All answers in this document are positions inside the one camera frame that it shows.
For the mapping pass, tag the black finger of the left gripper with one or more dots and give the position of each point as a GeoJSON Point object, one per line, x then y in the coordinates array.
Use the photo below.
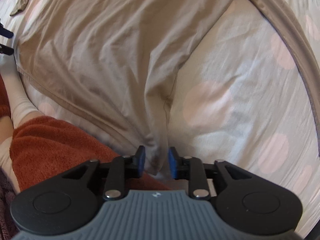
{"type": "Point", "coordinates": [5, 33]}
{"type": "Point", "coordinates": [6, 50]}

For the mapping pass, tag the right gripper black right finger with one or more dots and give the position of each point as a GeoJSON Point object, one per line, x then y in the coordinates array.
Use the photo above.
{"type": "Point", "coordinates": [243, 200]}

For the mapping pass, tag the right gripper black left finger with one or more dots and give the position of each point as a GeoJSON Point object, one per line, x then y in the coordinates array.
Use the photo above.
{"type": "Point", "coordinates": [70, 200]}

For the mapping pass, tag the white bandaged leg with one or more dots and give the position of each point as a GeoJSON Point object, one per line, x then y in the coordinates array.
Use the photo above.
{"type": "Point", "coordinates": [21, 111]}

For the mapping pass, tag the orange fluffy sleeve forearm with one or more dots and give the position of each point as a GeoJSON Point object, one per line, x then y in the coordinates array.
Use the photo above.
{"type": "Point", "coordinates": [44, 147]}

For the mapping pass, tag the polka dot bed sheet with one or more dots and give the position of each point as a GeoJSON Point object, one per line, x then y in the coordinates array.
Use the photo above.
{"type": "Point", "coordinates": [239, 97]}

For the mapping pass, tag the beige long-sleeve shirt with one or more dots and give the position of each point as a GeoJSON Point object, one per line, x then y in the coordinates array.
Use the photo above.
{"type": "Point", "coordinates": [114, 62]}

